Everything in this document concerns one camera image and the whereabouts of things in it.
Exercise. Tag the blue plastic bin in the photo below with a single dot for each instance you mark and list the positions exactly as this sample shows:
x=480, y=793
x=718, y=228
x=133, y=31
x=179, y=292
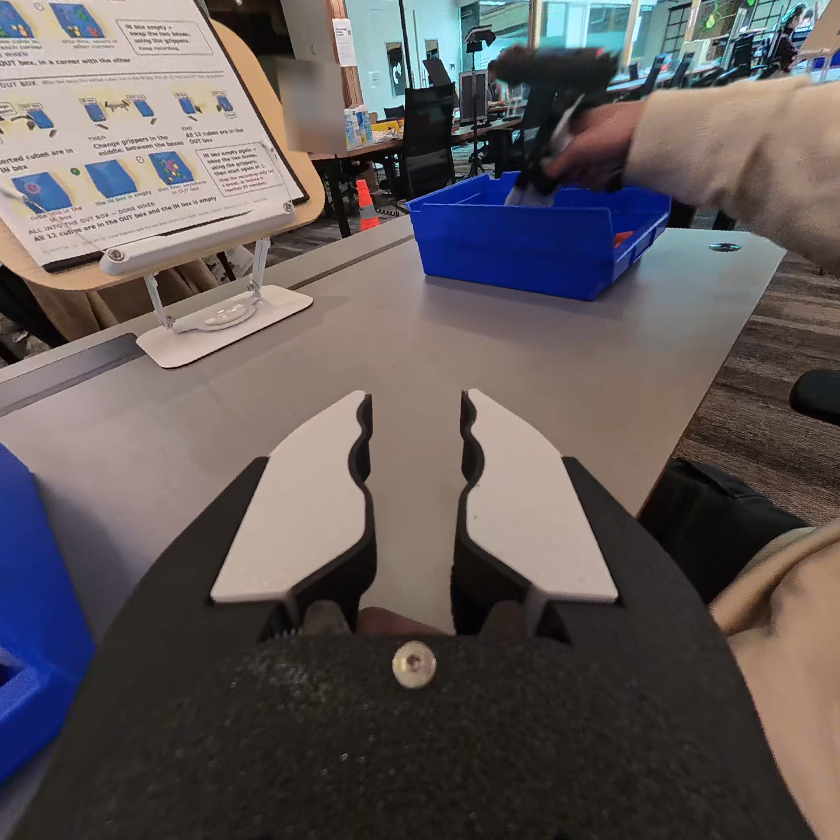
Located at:
x=512, y=249
x=33, y=590

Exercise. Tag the printed instruction sheet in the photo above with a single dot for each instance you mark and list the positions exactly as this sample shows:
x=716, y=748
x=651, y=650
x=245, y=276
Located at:
x=131, y=131

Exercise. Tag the red wooden cube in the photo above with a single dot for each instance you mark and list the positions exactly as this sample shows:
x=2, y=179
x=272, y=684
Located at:
x=622, y=237

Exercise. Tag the computer monitor on stand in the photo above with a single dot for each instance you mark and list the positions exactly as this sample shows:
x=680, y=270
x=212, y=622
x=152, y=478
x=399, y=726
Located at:
x=474, y=98

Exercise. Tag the person's black pants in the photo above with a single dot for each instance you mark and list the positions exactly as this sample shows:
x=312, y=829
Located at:
x=709, y=525

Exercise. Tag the person's right hand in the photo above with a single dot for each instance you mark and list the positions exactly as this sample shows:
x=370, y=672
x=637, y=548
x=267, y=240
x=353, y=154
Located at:
x=604, y=144

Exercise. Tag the round desk control panel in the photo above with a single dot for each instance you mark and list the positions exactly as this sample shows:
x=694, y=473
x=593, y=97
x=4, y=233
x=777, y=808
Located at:
x=725, y=247

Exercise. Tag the newspaper sheet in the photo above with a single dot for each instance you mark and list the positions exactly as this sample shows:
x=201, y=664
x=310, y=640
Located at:
x=239, y=262

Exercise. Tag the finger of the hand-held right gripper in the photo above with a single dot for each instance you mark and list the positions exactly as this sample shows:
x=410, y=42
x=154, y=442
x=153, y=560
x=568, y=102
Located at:
x=531, y=195

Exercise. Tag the wooden top office table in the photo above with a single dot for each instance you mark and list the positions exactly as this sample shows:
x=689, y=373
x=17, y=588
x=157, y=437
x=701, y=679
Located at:
x=367, y=149

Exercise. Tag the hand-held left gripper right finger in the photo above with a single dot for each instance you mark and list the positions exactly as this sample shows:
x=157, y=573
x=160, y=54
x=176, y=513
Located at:
x=535, y=518

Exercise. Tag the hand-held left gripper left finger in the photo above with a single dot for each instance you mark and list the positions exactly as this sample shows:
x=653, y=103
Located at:
x=295, y=518

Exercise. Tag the person's right forearm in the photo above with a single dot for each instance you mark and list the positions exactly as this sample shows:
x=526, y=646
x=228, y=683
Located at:
x=741, y=151

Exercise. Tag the white and wooden book stand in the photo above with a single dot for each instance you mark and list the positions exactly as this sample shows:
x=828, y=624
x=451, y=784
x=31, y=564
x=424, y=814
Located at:
x=216, y=321

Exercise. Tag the orange traffic cone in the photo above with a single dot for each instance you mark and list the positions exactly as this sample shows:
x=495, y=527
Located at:
x=367, y=210

